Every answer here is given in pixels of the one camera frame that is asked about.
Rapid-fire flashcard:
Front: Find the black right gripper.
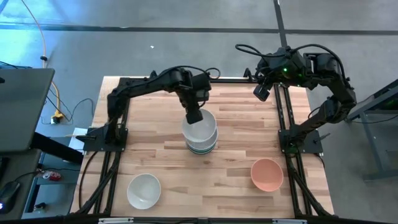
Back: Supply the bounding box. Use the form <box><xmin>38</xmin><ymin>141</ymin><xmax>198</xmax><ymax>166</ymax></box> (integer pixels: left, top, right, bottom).
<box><xmin>253</xmin><ymin>46</ymin><xmax>308</xmax><ymax>102</ymax></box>

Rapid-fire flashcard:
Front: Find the dark green bowl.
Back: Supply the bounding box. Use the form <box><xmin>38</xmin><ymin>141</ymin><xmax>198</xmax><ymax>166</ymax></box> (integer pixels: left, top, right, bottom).
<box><xmin>186</xmin><ymin>142</ymin><xmax>218</xmax><ymax>156</ymax></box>

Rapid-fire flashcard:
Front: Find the orange bowl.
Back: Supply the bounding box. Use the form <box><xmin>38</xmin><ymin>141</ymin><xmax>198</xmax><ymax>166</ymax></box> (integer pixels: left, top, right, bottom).
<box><xmin>250</xmin><ymin>157</ymin><xmax>284</xmax><ymax>193</ymax></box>

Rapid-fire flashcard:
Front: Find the white paper sheet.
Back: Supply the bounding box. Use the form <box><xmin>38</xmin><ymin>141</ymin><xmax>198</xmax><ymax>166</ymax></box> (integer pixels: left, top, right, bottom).
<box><xmin>68</xmin><ymin>127</ymin><xmax>88</xmax><ymax>154</ymax></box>

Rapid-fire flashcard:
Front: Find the yellow power plug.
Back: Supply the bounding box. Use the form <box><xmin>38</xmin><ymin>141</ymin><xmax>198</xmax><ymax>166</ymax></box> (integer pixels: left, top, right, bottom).
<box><xmin>51</xmin><ymin>111</ymin><xmax>65</xmax><ymax>124</ymax></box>

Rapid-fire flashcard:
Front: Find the black desk support bar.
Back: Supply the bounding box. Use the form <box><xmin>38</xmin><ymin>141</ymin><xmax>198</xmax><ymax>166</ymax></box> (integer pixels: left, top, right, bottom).
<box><xmin>30</xmin><ymin>131</ymin><xmax>85</xmax><ymax>165</ymax></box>

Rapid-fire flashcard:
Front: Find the red and white object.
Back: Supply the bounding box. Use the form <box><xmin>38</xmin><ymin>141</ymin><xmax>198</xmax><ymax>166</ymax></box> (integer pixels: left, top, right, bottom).
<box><xmin>42</xmin><ymin>170</ymin><xmax>62</xmax><ymax>182</ymax></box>

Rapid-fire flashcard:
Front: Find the grey desk shelf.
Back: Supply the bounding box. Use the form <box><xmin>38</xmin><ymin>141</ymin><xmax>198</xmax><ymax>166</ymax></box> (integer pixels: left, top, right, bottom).
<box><xmin>21</xmin><ymin>136</ymin><xmax>85</xmax><ymax>220</ymax></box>

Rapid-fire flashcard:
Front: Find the grey laptop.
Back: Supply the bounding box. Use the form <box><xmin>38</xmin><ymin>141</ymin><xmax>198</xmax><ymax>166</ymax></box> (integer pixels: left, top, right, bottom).
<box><xmin>0</xmin><ymin>68</ymin><xmax>56</xmax><ymax>152</ymax></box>

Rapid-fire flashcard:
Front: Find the dark desk top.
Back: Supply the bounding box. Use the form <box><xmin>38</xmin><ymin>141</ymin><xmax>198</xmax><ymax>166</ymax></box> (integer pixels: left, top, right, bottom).
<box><xmin>0</xmin><ymin>148</ymin><xmax>43</xmax><ymax>222</ymax></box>

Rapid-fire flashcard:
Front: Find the black computer mouse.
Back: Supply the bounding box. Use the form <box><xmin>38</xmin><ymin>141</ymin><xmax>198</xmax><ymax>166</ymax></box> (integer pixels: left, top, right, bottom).
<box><xmin>0</xmin><ymin>180</ymin><xmax>22</xmax><ymax>214</ymax></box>

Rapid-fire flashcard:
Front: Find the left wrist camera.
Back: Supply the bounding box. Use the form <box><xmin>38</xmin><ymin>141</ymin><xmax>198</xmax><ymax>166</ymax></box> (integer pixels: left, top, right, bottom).
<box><xmin>194</xmin><ymin>73</ymin><xmax>213</xmax><ymax>103</ymax></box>

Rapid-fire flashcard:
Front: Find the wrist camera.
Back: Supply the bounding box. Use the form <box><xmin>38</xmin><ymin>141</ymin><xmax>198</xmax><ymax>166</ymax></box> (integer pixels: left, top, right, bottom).
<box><xmin>276</xmin><ymin>49</ymin><xmax>304</xmax><ymax>78</ymax></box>
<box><xmin>194</xmin><ymin>73</ymin><xmax>213</xmax><ymax>103</ymax></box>

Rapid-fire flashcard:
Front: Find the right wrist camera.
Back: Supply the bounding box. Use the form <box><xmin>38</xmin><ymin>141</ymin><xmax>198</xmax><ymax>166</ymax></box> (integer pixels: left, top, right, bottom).
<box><xmin>276</xmin><ymin>49</ymin><xmax>304</xmax><ymax>78</ymax></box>

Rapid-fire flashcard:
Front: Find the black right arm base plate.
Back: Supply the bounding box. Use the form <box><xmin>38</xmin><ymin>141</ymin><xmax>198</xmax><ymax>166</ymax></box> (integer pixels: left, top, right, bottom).
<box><xmin>278</xmin><ymin>127</ymin><xmax>324</xmax><ymax>155</ymax></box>

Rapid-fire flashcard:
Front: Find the black floor cable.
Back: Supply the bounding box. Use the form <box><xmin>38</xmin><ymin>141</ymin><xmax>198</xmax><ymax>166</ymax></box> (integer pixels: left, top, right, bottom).
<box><xmin>40</xmin><ymin>88</ymin><xmax>96</xmax><ymax>125</ymax></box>

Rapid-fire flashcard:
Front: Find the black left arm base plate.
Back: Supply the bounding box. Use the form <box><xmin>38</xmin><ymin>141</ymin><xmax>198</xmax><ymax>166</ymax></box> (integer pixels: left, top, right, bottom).
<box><xmin>83</xmin><ymin>126</ymin><xmax>129</xmax><ymax>152</ymax></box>

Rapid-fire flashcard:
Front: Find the black aluminium table frame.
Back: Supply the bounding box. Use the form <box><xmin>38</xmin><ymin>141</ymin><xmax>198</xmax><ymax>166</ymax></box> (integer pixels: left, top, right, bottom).
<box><xmin>70</xmin><ymin>76</ymin><xmax>335</xmax><ymax>224</ymax></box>

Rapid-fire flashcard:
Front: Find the dark side desk frame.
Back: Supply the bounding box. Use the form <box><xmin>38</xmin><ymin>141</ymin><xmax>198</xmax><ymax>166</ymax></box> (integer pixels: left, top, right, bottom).
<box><xmin>346</xmin><ymin>79</ymin><xmax>398</xmax><ymax>184</ymax></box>

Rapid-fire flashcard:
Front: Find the black curved cable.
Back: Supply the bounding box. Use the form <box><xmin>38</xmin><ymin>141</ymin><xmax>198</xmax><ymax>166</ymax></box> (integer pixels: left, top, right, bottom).
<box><xmin>78</xmin><ymin>151</ymin><xmax>95</xmax><ymax>214</ymax></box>

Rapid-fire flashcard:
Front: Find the white metal bracket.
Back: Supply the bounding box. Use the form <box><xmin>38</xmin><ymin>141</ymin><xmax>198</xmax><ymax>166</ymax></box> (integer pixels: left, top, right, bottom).
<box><xmin>272</xmin><ymin>218</ymin><xmax>308</xmax><ymax>224</ymax></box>
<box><xmin>98</xmin><ymin>217</ymin><xmax>134</xmax><ymax>224</ymax></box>

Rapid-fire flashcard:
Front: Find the orange cable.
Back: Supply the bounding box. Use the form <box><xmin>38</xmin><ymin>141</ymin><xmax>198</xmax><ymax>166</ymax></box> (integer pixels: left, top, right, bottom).
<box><xmin>21</xmin><ymin>0</ymin><xmax>65</xmax><ymax>121</ymax></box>

